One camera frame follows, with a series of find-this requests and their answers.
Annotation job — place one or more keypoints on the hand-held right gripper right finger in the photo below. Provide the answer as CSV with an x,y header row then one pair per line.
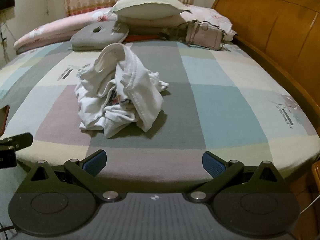
x,y
212,165

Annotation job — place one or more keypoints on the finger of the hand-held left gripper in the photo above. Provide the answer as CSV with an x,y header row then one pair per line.
x,y
20,140

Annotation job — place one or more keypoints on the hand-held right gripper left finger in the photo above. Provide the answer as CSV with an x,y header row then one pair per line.
x,y
96,163

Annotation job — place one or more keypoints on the white printed long-sleeve shirt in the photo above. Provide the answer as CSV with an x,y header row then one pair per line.
x,y
140,97

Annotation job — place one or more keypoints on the wooden nightstand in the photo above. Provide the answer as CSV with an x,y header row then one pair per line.
x,y
316,180

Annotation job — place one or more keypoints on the pink floral rolled quilt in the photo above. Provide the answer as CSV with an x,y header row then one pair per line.
x,y
57,30

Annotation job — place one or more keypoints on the grey dimpled cushion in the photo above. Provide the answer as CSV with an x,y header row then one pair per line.
x,y
100,37

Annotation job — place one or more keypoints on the pink handbag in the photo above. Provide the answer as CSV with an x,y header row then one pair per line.
x,y
205,36

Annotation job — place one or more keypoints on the orange cloth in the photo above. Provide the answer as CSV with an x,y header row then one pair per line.
x,y
140,38

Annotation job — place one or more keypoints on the wooden headboard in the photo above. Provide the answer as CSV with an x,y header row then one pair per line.
x,y
275,17

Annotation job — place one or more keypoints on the cream pillow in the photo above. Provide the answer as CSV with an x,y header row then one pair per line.
x,y
147,7

